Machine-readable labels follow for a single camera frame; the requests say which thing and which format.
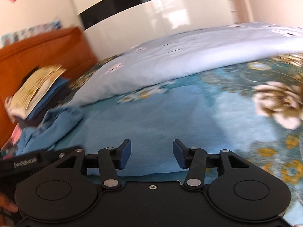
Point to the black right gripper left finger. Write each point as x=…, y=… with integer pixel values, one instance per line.
x=110, y=160

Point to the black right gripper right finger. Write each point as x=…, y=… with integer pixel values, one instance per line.
x=193, y=159

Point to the blue t-shirt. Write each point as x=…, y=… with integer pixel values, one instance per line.
x=152, y=124

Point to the person's left hand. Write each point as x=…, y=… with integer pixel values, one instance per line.
x=7, y=204

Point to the crumpled blue garment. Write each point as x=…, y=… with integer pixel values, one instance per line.
x=56, y=124

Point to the dark blue folded garment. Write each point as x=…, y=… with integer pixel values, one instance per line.
x=54, y=95

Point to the teal floral bed blanket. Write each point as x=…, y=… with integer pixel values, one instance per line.
x=261, y=100

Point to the light blue floral quilt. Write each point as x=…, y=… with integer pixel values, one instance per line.
x=187, y=53

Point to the orange wooden headboard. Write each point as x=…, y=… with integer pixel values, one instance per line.
x=66, y=47

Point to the white glossy wardrobe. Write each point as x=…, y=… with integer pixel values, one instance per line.
x=114, y=26

